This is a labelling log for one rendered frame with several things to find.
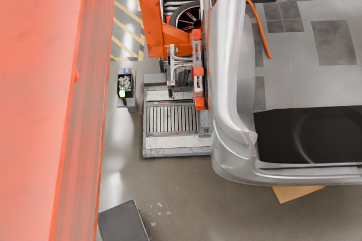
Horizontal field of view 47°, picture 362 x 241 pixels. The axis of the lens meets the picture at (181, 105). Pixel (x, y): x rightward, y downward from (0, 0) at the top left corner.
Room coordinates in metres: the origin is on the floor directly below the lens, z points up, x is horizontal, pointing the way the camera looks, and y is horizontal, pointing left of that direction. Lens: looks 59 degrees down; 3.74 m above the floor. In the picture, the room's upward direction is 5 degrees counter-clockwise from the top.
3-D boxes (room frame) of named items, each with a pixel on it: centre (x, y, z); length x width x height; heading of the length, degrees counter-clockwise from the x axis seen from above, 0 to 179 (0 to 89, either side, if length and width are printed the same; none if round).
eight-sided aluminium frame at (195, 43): (2.06, -0.16, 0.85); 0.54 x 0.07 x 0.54; 177
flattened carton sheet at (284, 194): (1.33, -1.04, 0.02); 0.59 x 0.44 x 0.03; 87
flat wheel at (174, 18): (2.91, -0.27, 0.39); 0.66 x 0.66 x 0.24
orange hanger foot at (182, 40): (2.57, -0.15, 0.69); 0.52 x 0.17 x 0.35; 87
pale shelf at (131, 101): (2.24, 0.51, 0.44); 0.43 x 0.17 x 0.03; 177
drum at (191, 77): (2.06, -0.09, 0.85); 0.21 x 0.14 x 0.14; 87
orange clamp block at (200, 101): (1.74, -0.15, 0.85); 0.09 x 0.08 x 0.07; 177
